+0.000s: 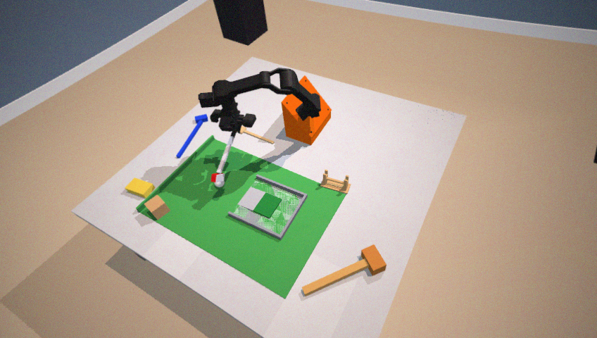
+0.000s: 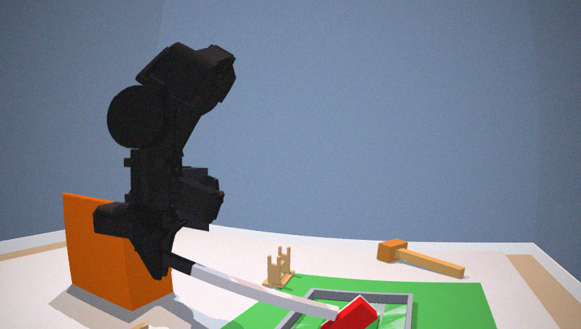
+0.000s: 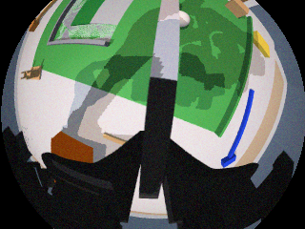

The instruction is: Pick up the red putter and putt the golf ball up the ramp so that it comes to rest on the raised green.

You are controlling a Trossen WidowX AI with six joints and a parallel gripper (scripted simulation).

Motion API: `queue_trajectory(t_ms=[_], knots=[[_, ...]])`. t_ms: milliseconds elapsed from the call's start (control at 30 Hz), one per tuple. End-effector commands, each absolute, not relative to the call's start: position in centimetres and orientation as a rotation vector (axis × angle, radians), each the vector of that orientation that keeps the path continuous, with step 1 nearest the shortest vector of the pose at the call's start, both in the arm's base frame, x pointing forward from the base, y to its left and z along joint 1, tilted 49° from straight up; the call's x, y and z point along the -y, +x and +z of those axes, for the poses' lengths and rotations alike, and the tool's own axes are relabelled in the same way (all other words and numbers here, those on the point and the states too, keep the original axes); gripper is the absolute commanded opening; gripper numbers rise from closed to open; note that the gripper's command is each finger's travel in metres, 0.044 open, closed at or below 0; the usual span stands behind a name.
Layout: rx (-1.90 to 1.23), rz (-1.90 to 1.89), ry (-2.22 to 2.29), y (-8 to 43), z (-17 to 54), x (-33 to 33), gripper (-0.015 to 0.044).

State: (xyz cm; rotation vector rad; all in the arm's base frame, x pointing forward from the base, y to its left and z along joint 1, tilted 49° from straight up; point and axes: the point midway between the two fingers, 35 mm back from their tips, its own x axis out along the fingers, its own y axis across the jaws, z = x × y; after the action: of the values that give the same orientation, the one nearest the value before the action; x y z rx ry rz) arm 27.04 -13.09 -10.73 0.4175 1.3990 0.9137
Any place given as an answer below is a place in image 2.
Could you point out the orange wooden mallet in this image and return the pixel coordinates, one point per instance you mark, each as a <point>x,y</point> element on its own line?
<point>393,250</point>

